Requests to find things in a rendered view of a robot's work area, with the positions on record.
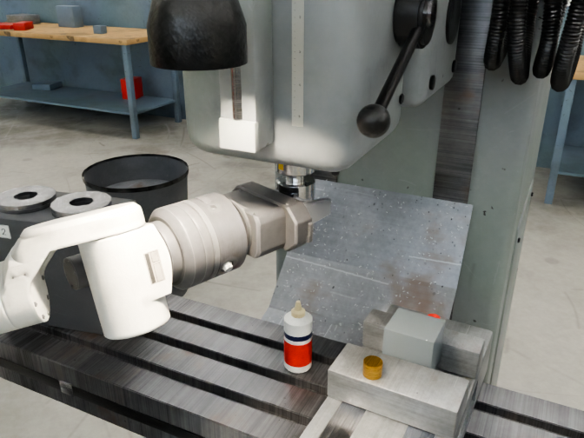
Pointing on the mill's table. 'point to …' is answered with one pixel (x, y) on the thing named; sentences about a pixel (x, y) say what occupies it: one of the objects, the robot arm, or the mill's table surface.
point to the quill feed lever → (373, 116)
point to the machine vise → (463, 338)
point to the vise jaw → (401, 391)
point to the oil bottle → (297, 340)
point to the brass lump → (372, 368)
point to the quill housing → (312, 83)
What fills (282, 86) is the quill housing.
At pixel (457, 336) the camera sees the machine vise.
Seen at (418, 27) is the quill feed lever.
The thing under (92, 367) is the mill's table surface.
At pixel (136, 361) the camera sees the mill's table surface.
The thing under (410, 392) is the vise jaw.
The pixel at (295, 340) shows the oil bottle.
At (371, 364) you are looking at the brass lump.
